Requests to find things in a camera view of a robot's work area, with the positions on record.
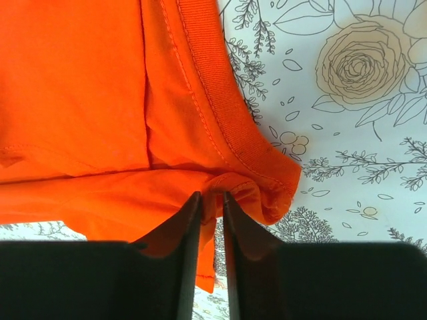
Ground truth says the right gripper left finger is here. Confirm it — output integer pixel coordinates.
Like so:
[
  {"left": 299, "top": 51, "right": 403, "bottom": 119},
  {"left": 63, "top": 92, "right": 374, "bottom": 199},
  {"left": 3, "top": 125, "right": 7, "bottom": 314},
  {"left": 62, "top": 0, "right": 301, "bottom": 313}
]
[{"left": 126, "top": 191, "right": 201, "bottom": 319}]

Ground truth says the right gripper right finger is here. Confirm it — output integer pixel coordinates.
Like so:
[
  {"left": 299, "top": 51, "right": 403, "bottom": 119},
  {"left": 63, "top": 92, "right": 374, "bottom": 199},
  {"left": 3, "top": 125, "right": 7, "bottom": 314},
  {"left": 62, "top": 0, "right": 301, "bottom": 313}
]
[{"left": 223, "top": 192, "right": 286, "bottom": 319}]

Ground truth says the orange t-shirt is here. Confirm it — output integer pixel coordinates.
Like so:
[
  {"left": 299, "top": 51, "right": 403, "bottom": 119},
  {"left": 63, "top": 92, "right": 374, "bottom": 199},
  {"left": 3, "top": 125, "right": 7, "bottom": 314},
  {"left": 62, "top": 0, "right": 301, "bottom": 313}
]
[{"left": 1, "top": 1, "right": 301, "bottom": 292}]

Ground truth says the floral patterned table mat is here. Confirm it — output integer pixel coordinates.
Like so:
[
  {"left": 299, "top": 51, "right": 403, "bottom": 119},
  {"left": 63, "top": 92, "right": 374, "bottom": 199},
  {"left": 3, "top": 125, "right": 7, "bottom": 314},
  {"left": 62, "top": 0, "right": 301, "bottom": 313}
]
[{"left": 1, "top": 1, "right": 426, "bottom": 319}]

